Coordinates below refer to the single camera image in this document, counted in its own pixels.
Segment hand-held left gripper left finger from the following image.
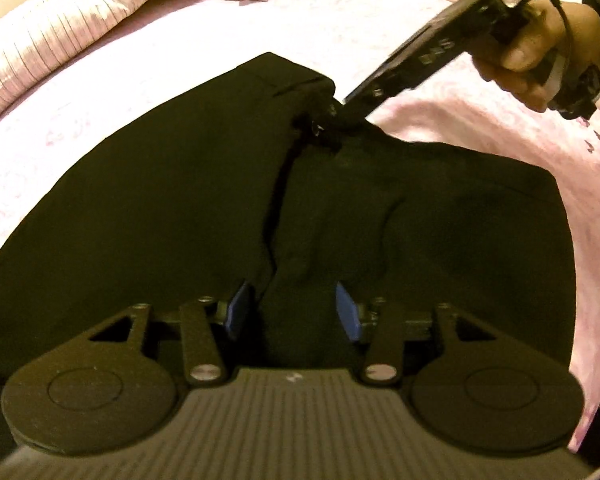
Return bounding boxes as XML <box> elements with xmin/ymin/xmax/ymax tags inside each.
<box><xmin>86</xmin><ymin>282</ymin><xmax>254</xmax><ymax>387</ymax></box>

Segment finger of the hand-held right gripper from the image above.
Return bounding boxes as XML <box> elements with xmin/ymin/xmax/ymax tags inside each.
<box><xmin>341</xmin><ymin>52</ymin><xmax>423</xmax><ymax>122</ymax></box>

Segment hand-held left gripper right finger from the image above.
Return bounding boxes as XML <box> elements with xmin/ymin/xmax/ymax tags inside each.
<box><xmin>334</xmin><ymin>281</ymin><xmax>502</xmax><ymax>384</ymax></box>

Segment black pants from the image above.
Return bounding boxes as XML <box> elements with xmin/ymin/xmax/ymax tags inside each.
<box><xmin>0</xmin><ymin>51</ymin><xmax>578</xmax><ymax>466</ymax></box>

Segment person's right hand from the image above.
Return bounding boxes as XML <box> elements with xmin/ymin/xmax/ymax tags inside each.
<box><xmin>471</xmin><ymin>0</ymin><xmax>600</xmax><ymax>112</ymax></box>

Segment pink floral bed sheet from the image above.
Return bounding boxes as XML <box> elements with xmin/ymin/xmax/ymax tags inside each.
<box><xmin>0</xmin><ymin>0</ymin><xmax>600</xmax><ymax>456</ymax></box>

